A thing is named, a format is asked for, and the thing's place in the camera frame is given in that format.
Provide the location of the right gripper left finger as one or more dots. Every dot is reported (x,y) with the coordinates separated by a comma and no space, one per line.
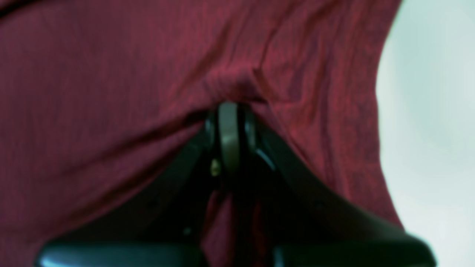
(162,225)

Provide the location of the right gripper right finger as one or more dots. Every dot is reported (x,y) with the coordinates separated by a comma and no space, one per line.
(309,225)

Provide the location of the dark red t-shirt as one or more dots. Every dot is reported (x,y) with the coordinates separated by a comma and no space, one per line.
(98,95)

